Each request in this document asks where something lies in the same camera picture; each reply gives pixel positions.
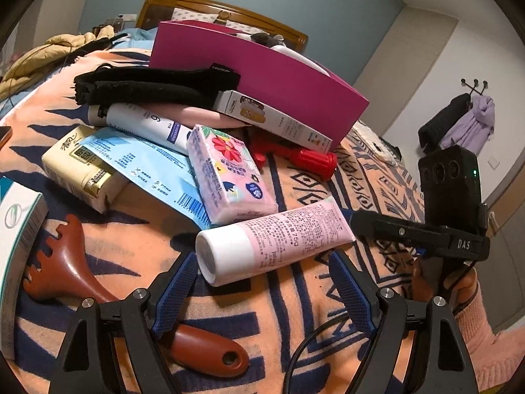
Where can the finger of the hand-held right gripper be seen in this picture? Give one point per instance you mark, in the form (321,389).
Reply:
(398,234)

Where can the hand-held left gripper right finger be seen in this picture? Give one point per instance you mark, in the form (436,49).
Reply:
(352,291)

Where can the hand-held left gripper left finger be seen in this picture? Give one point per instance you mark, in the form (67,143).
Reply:
(176,291)

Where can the pink and white tube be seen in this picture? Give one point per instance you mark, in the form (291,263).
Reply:
(266,238)

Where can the pink storage box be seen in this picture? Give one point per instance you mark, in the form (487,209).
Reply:
(279,86)

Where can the brown plush monkey toy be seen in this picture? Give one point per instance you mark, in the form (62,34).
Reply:
(266,40)

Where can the person's right forearm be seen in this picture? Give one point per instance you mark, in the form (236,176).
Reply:
(484,336)

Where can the purple hanging garment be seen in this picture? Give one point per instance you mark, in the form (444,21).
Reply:
(471,127)

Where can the white fabric pouch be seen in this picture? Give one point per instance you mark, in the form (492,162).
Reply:
(373,143)

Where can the orange patterned blanket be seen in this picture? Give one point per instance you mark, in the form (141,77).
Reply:
(266,336)

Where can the brown back scratcher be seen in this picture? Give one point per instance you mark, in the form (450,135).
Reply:
(69,266)

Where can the red plastic tool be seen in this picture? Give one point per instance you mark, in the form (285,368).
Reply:
(311,160)

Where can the light blue flat packet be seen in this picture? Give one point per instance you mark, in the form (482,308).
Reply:
(156,168)

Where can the floral pink tissue pack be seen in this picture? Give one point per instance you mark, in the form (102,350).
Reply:
(225,172)

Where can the white and teal carton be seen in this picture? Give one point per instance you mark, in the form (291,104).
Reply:
(16,254)

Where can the yellow tissue pack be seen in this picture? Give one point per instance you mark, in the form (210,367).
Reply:
(74,160)

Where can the white and blue tube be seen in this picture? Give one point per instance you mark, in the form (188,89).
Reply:
(139,121)

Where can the white cartoon print box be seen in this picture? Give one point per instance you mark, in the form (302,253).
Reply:
(266,117)

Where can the smartphone with orange case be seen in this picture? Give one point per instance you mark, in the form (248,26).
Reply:
(3,135)

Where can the black scarf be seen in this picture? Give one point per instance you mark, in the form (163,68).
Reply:
(94,45)

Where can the blue floral duvet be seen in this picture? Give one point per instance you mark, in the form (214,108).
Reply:
(135,35)

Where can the beige down jacket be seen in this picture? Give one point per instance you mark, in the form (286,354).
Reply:
(49,47)

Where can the white patterned pillow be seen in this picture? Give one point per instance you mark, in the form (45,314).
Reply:
(192,15)

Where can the wooden bed headboard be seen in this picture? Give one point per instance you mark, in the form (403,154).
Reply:
(184,6)

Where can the black wall hook rack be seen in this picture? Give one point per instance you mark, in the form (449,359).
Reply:
(475,88)

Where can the white wall socket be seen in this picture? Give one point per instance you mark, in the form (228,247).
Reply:
(130,17)

